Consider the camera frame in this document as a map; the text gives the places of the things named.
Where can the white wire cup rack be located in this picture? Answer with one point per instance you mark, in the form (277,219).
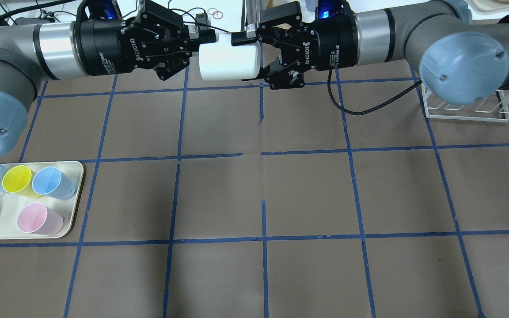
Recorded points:
(493,108)

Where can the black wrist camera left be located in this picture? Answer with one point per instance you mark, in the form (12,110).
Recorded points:
(98,10)

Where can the yellow cup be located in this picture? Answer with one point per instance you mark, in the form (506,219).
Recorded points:
(18,180)

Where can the pink cup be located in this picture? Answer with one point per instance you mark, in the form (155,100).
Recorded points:
(37,218)

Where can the beige cup tray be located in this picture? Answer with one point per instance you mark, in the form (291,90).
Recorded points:
(11,204)

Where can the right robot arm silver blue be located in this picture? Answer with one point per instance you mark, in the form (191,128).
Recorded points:
(456,59)

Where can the white ikea cup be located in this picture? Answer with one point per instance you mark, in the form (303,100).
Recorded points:
(221,61)

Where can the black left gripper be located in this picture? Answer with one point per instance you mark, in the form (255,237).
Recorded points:
(104,47)

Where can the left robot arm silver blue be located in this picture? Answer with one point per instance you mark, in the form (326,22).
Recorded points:
(29,55)

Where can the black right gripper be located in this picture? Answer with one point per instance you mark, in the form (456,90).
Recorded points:
(332,45)

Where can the blue cup right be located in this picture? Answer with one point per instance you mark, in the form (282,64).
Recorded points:
(52,182)

